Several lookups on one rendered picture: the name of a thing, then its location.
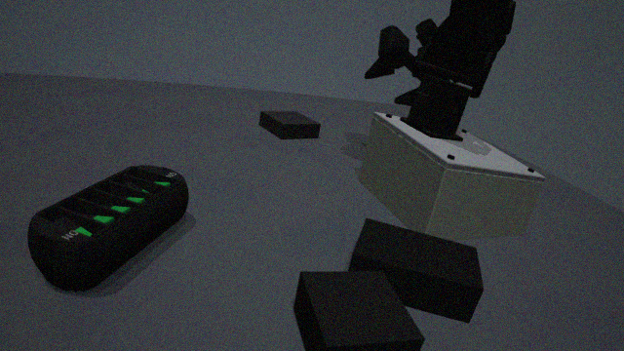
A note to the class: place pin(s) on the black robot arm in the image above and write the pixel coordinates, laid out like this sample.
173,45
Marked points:
462,49

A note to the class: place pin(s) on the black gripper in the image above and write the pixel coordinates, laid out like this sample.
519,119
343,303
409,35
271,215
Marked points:
393,53

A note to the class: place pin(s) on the dark grey controller unit with green rocker switches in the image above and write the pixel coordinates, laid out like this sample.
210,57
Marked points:
81,240

